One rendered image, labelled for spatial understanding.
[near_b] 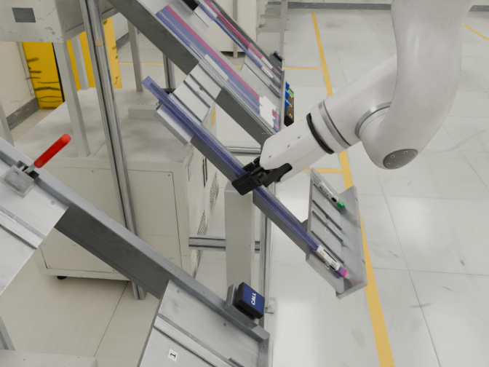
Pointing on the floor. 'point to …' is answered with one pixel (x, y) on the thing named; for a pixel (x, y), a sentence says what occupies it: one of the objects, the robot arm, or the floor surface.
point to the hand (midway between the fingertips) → (247, 178)
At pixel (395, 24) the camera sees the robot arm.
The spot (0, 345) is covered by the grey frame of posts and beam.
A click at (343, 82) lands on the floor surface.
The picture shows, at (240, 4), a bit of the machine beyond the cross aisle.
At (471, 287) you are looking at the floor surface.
